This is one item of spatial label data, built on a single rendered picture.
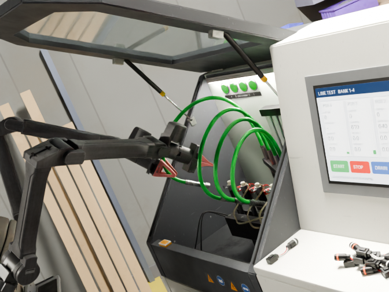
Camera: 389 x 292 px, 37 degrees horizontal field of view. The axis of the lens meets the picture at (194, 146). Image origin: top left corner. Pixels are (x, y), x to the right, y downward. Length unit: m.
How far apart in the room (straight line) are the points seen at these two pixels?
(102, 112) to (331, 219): 2.48
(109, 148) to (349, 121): 0.73
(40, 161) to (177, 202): 0.87
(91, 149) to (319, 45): 0.73
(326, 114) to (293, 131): 0.16
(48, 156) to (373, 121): 0.89
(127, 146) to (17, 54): 2.19
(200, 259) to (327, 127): 0.68
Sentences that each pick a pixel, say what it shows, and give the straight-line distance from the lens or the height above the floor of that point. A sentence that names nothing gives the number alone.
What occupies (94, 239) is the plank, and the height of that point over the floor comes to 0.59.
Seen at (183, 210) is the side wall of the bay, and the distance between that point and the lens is 2.44.
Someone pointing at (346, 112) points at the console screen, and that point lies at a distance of 1.66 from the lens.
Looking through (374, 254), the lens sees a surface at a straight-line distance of 1.62.
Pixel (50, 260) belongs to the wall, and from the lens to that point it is 4.24.
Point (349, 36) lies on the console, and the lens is 1.63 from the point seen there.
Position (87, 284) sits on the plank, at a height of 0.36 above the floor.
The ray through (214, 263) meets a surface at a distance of 2.01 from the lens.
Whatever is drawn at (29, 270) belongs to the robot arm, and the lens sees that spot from 1.87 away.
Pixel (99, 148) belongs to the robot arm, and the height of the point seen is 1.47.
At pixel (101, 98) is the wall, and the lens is 4.01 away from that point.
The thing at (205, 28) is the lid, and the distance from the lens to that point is 1.74.
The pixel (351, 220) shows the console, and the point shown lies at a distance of 1.76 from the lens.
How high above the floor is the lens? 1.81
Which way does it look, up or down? 14 degrees down
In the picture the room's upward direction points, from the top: 23 degrees counter-clockwise
